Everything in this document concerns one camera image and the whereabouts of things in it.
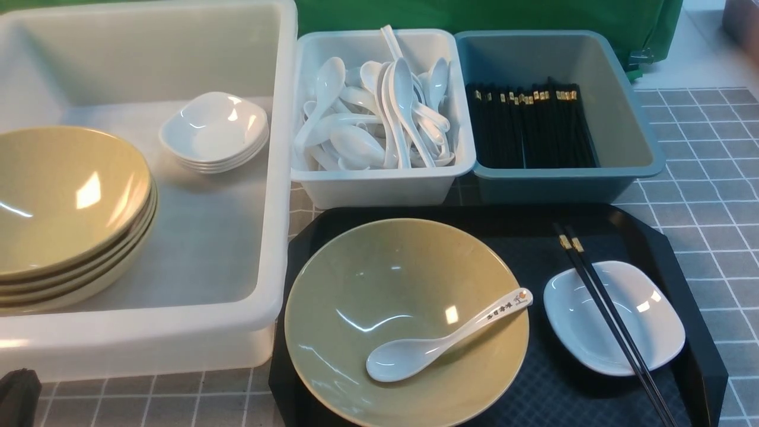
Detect olive green noodle bowl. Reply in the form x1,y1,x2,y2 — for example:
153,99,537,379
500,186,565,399
284,218,533,426

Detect white printed soup spoon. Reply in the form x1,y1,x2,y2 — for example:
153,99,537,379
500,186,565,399
366,288,534,382

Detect white square sauce dish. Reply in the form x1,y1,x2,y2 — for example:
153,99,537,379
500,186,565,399
543,260,685,377

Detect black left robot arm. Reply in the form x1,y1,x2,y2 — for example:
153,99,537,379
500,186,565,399
1,368,42,426

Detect white spoon lying front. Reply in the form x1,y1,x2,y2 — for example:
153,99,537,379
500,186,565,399
330,125,385,170

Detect white plastic spoon bin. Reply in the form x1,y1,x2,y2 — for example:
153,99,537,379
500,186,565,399
291,29,476,210

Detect white spoon centre upright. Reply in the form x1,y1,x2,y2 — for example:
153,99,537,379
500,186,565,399
390,58,436,168

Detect white spoon far left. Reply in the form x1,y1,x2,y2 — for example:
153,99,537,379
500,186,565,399
294,56,346,154

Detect white spoon right back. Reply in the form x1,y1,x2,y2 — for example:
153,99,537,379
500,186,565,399
426,58,448,113

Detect lower stacked white dishes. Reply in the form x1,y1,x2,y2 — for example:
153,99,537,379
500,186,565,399
161,132,270,174

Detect black chopsticks bundle in bin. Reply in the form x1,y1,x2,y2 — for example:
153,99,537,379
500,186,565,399
465,77,600,170

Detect large white plastic tub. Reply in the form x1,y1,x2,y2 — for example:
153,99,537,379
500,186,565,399
2,1,298,382

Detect black plastic serving tray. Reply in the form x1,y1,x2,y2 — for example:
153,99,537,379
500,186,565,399
284,203,728,426

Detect blue-grey plastic chopstick bin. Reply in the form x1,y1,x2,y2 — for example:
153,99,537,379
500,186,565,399
455,30,666,205

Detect green cloth backdrop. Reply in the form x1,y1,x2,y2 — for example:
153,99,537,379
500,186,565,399
296,1,683,82

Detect grey grid table mat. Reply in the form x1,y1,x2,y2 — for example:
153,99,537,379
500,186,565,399
34,88,757,426

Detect white spoon handle at back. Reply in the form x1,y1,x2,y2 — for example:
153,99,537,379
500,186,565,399
380,25,403,60

